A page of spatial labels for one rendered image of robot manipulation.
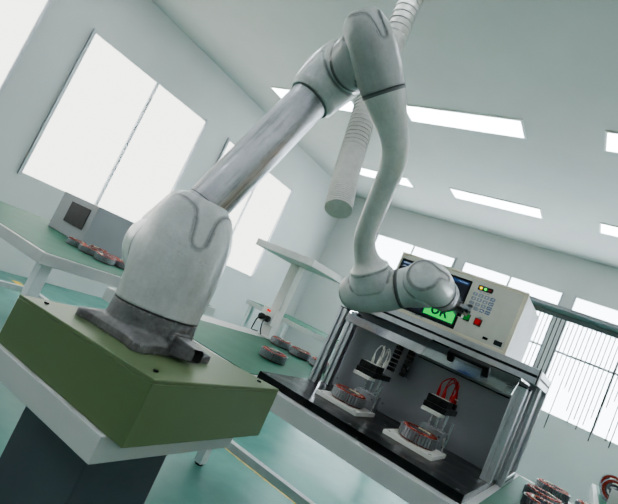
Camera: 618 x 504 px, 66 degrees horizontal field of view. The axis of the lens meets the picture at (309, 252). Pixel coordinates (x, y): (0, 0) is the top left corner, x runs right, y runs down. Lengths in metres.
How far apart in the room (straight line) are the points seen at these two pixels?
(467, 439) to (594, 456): 6.17
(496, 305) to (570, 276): 6.53
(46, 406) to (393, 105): 0.85
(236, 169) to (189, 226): 0.29
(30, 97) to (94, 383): 4.88
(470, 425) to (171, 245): 1.19
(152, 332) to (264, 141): 0.51
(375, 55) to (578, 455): 7.14
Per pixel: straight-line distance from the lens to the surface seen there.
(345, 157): 2.87
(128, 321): 0.83
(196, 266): 0.81
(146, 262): 0.82
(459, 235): 8.52
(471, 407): 1.70
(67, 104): 5.64
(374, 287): 1.19
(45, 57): 5.55
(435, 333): 1.59
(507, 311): 1.59
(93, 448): 0.72
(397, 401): 1.76
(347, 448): 1.27
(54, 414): 0.78
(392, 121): 1.10
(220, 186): 1.06
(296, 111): 1.14
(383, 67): 1.09
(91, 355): 0.75
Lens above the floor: 1.02
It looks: 5 degrees up
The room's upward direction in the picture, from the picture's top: 25 degrees clockwise
